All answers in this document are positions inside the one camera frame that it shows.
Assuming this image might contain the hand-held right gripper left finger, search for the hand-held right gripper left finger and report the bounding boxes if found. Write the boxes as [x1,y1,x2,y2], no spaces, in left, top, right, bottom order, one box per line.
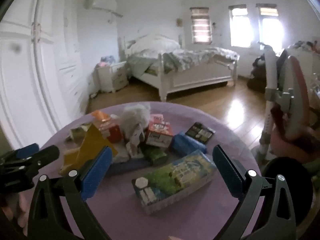
[27,145,113,240]

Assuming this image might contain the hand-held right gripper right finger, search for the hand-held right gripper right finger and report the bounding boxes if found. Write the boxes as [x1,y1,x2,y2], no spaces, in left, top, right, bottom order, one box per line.
[212,144,297,240]

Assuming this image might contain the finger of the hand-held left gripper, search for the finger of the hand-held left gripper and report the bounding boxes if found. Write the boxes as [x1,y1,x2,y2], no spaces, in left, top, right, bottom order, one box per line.
[0,145,60,178]
[0,143,40,165]

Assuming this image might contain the green and blue milk carton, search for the green and blue milk carton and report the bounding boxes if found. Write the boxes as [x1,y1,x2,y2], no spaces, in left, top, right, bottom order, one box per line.
[132,149,217,215]

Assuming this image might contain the black bin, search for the black bin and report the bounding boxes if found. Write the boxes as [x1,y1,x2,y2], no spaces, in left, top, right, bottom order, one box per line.
[261,156,314,230]

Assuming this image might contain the pale green small carton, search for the pale green small carton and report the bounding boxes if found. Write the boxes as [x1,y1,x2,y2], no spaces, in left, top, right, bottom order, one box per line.
[65,124,93,143]

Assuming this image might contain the orange and red box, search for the orange and red box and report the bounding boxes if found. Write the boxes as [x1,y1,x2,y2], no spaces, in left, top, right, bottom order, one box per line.
[91,110,124,144]

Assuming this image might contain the black packet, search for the black packet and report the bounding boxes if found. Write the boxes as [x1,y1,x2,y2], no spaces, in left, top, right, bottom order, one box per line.
[184,122,216,145]

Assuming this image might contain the purple tablecloth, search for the purple tablecloth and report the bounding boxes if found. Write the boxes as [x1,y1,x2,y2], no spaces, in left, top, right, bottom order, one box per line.
[40,101,265,240]

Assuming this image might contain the blue packet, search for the blue packet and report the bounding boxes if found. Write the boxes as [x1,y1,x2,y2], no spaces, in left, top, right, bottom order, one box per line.
[171,131,208,155]

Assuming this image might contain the green packet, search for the green packet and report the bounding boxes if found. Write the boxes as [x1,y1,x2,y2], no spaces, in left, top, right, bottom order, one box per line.
[140,142,168,166]

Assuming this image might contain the white wardrobe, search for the white wardrobe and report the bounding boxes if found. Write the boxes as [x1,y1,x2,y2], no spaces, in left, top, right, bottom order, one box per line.
[0,0,90,150]

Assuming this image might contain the red printed box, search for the red printed box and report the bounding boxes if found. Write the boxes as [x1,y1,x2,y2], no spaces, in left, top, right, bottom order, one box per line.
[145,121,174,148]

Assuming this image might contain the white nightstand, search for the white nightstand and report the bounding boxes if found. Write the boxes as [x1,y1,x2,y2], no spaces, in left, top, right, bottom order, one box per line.
[96,61,129,93]

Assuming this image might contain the pink and grey chair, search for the pink and grey chair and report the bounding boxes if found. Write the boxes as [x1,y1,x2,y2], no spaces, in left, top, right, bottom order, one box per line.
[259,44,320,155]

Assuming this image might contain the white bed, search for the white bed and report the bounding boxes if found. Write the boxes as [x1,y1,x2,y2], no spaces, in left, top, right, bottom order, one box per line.
[124,34,240,102]

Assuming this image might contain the dark bag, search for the dark bag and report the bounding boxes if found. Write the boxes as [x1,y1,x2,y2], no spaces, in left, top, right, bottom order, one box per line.
[247,55,267,92]

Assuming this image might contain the pink items pile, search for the pink items pile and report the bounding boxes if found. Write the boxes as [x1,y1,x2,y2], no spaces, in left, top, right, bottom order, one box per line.
[100,56,115,67]

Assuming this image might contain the floral quilt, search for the floral quilt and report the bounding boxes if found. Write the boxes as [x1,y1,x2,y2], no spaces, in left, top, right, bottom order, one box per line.
[127,45,240,73]

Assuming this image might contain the bright window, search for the bright window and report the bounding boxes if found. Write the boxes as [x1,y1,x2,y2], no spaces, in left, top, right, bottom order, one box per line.
[229,4,254,47]
[256,3,284,50]

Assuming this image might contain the window with striped blind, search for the window with striped blind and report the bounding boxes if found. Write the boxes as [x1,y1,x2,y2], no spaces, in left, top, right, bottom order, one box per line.
[190,7,213,44]

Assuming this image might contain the white air conditioner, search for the white air conditioner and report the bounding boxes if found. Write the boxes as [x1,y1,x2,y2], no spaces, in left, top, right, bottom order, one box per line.
[85,0,118,12]

